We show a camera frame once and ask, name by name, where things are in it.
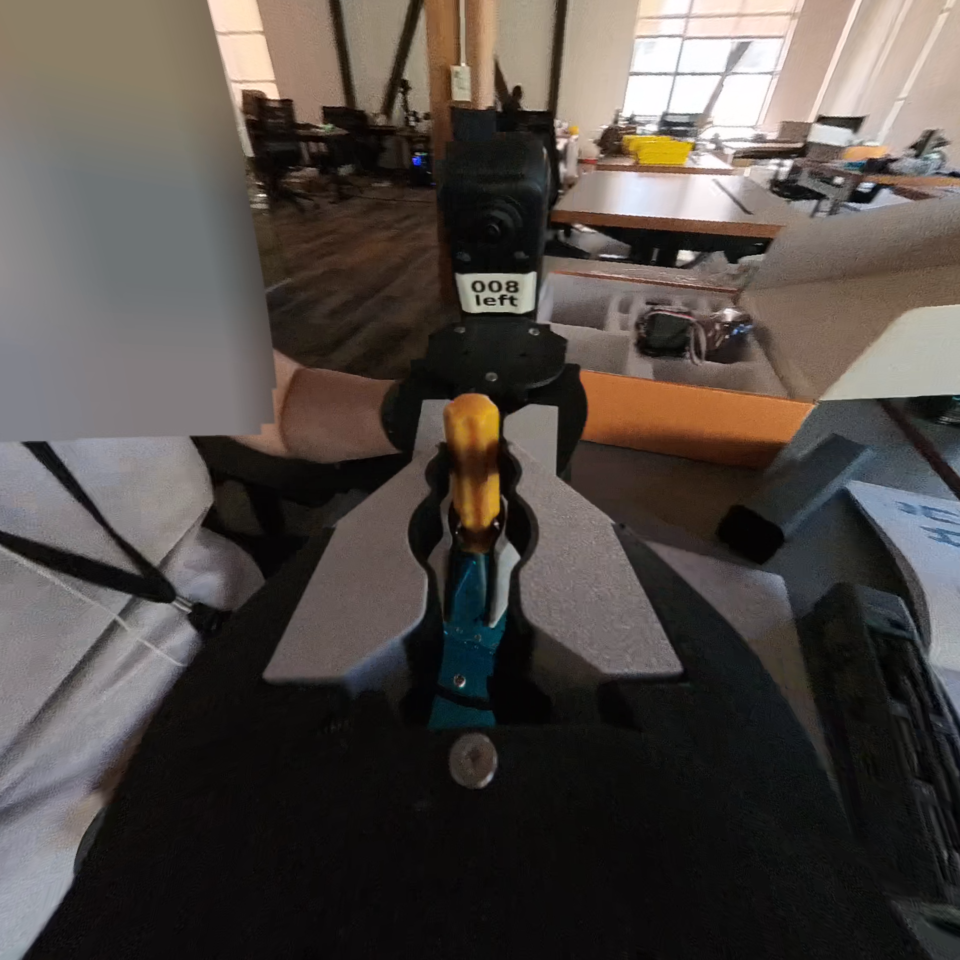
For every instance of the black screwdriver bit case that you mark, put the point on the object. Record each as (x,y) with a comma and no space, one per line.
(877,712)

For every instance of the black office chair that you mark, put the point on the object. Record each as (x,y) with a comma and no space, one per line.
(274,142)

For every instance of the printed instruction sheet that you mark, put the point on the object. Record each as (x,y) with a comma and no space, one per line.
(922,540)

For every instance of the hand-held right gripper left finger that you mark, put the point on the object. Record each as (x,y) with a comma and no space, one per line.
(352,600)

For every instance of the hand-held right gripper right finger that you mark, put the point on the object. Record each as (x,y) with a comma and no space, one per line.
(600,600)

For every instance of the blue toy robot arm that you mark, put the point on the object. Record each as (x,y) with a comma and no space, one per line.
(469,660)

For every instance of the white shirt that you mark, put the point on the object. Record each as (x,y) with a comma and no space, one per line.
(75,675)

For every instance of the grey desk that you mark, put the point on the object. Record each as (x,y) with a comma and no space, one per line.
(675,495)

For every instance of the wooden pillar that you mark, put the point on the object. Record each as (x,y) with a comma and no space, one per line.
(442,45)

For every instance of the wooden table with black legs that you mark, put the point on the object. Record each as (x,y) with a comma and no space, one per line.
(660,202)

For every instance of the person's left forearm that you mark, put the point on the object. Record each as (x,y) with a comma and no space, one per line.
(330,412)

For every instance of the orange cardboard box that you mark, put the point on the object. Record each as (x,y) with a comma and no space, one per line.
(675,416)

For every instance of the grey bar with black cap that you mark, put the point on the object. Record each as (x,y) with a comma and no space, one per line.
(817,472)

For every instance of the yellow storage bin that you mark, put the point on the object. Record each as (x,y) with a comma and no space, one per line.
(660,150)

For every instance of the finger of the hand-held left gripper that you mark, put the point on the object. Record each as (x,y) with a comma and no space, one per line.
(536,439)
(433,424)

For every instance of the large window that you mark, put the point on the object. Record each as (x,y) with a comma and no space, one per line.
(705,75)

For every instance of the white wall switch box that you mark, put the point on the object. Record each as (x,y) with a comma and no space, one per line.
(460,82)

